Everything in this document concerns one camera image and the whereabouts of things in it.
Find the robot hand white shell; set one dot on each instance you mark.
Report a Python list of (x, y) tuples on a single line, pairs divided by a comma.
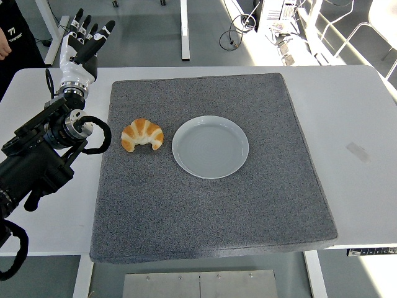
[(73, 71)]

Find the croissant bread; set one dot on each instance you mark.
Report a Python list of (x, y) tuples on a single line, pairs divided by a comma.
[(142, 128)]

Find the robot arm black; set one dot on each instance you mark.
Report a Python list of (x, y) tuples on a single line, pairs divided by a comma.
[(31, 161)]

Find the light grey round plate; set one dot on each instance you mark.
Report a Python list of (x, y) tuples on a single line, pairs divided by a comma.
[(211, 149)]

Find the grey metal plate with screws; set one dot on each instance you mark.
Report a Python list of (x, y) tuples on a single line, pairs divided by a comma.
[(198, 284)]

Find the white desk leg with foot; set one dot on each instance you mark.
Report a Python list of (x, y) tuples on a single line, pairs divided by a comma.
[(56, 31), (185, 31)]

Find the person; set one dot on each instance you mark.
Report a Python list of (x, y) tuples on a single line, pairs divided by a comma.
[(21, 49)]

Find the person's hand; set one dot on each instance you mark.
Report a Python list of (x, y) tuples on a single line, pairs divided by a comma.
[(3, 46)]

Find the grey felt mat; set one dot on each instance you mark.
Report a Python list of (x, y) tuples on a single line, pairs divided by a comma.
[(217, 211)]

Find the white table leg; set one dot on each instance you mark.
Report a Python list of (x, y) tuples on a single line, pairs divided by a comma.
[(82, 276), (316, 276)]

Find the white computer tower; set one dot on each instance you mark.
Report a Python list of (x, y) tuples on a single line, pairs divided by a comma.
[(276, 14)]

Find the grey tape strip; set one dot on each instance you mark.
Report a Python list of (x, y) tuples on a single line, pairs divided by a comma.
[(358, 152)]

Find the table height control panel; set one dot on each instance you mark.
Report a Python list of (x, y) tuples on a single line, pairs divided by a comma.
[(372, 251)]

